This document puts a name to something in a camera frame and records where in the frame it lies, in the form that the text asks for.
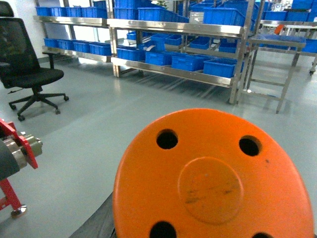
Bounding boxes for stainless steel shelf rack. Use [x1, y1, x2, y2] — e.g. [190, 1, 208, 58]
[34, 0, 255, 104]

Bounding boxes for black mesh office chair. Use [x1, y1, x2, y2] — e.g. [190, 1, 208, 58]
[0, 0, 69, 121]

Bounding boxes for orange cylinder cap 4680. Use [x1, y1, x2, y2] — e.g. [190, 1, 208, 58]
[112, 109, 315, 238]

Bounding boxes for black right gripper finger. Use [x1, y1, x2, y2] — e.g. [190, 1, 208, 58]
[70, 193, 116, 238]

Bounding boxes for stainless steel table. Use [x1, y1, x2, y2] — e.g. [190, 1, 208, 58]
[240, 20, 317, 113]

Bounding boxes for red conveyor frame with roller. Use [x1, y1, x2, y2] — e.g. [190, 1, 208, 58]
[0, 119, 43, 219]

